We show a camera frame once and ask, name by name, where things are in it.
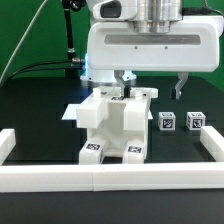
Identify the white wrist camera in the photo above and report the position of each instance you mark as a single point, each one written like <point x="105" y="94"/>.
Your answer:
<point x="115" y="10"/>

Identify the white U-shaped obstacle frame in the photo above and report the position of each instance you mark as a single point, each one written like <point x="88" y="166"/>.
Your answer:
<point x="115" y="177"/>

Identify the black camera stand pole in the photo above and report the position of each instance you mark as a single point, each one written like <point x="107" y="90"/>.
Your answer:
<point x="71" y="5"/>

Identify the white chair seat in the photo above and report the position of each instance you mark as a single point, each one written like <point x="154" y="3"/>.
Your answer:
<point x="117" y="138"/>

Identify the white tag base sheet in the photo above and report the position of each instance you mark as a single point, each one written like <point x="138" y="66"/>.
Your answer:
<point x="70" y="112"/>

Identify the white tagged cube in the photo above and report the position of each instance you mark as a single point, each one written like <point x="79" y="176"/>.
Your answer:
<point x="195" y="120"/>
<point x="166" y="121"/>

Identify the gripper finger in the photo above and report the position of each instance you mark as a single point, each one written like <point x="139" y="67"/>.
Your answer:
<point x="125" y="90"/>
<point x="176" y="91"/>

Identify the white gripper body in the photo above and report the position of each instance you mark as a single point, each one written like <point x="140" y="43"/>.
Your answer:
<point x="191" y="45"/>

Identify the white chair back frame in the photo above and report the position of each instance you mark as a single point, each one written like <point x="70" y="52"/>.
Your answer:
<point x="106" y="104"/>

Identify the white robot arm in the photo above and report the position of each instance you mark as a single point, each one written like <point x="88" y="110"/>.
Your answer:
<point x="153" y="16"/>

